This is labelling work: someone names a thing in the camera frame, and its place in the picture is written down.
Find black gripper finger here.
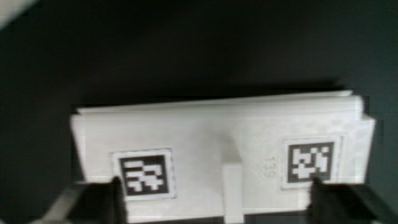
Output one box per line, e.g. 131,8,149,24
307,178,388,224

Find white door panel with knob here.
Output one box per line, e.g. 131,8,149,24
70,91,374,224

